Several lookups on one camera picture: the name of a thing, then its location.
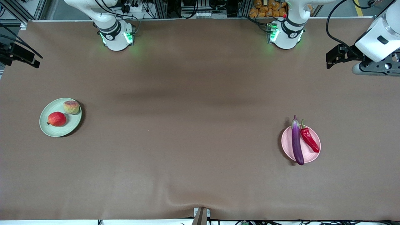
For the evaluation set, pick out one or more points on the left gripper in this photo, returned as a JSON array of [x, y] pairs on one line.
[[350, 52]]

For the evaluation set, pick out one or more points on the orange pink peach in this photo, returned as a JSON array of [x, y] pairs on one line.
[[71, 107]]

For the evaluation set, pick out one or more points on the red pomegranate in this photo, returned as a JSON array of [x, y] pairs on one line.
[[57, 119]]

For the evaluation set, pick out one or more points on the red chili pepper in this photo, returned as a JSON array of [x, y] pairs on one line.
[[309, 139]]

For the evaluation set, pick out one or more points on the purple eggplant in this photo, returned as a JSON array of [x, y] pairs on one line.
[[297, 143]]

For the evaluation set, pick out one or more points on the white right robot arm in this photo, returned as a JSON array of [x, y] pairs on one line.
[[115, 37]]

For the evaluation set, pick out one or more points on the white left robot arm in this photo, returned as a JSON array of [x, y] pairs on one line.
[[287, 37]]

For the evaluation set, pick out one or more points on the light green plate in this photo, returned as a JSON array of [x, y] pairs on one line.
[[59, 129]]

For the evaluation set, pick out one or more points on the bag of orange fruit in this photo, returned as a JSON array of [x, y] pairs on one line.
[[265, 11]]

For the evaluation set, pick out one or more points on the pink plate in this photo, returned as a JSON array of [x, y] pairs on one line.
[[287, 143]]

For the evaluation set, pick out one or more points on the white power strip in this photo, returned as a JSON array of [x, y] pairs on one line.
[[132, 8]]

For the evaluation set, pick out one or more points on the white terminal block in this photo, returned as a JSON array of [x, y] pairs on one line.
[[204, 14]]

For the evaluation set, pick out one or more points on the brown table cloth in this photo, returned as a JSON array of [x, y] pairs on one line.
[[200, 175]]

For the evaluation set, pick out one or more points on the aluminium frame strut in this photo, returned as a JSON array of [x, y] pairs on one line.
[[39, 11]]

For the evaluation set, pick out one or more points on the aluminium frame post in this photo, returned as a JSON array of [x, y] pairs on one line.
[[161, 9]]

